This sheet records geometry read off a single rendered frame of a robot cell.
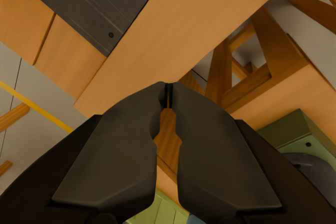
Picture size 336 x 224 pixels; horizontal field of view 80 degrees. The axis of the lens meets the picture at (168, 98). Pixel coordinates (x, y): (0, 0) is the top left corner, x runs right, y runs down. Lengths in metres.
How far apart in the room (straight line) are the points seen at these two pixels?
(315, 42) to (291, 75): 0.94
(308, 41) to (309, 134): 0.98
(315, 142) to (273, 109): 0.10
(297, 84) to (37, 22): 0.57
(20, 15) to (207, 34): 0.41
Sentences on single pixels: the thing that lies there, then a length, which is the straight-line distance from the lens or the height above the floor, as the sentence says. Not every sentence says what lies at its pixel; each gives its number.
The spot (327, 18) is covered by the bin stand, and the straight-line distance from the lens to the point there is 0.82.
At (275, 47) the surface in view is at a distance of 0.63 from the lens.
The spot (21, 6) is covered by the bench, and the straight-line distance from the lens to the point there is 0.57.
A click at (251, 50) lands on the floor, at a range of 1.34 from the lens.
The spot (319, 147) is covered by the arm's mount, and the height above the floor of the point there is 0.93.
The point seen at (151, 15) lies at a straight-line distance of 0.38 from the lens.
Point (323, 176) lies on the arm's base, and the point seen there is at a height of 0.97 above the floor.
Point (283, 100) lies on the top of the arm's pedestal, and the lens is 0.49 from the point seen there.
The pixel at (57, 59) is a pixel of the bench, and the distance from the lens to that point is 0.56.
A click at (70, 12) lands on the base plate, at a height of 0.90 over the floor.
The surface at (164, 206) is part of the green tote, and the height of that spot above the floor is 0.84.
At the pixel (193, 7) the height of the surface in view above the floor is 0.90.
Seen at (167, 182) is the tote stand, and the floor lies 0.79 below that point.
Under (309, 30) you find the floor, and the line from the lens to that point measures 1.37.
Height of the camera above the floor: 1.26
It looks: 54 degrees down
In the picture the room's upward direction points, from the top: 155 degrees counter-clockwise
